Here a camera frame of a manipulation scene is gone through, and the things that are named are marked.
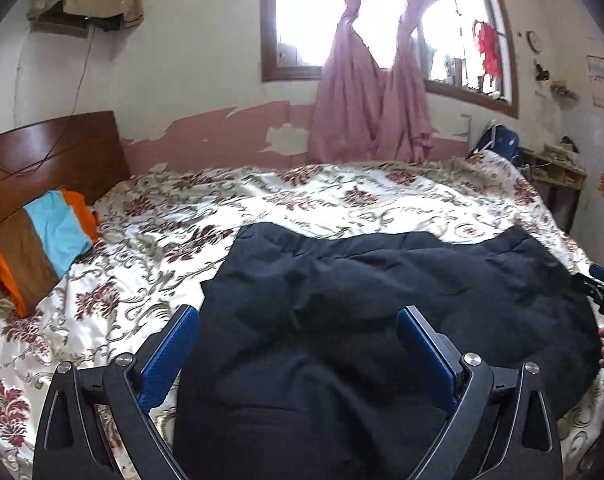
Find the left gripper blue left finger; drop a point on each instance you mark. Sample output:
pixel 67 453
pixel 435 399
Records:
pixel 135 383

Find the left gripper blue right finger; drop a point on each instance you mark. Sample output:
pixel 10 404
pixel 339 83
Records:
pixel 458 384

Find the dark navy padded jacket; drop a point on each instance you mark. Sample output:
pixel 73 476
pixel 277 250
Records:
pixel 297 372

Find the wooden shelf rack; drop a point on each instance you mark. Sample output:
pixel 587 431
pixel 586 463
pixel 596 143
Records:
pixel 559 184

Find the floral bed cover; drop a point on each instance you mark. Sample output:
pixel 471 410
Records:
pixel 163 234

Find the blue backpack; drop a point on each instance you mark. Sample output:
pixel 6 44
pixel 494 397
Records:
pixel 500 140

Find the orange blue striped pillow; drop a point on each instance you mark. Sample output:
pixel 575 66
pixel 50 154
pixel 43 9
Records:
pixel 40 242

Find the brown wooden headboard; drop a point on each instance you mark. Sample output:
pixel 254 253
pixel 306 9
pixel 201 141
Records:
pixel 81 153

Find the red hanging garment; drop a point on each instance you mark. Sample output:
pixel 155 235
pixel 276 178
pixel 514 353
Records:
pixel 488 44

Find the brown framed window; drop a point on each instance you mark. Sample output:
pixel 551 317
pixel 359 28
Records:
pixel 296 37

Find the pink curtain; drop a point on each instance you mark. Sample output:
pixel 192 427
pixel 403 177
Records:
pixel 363 112

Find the round wall clock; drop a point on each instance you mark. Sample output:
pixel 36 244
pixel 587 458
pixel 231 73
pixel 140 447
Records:
pixel 534 41

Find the beige cloth covered wall unit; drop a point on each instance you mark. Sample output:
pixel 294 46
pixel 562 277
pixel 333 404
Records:
pixel 75 17

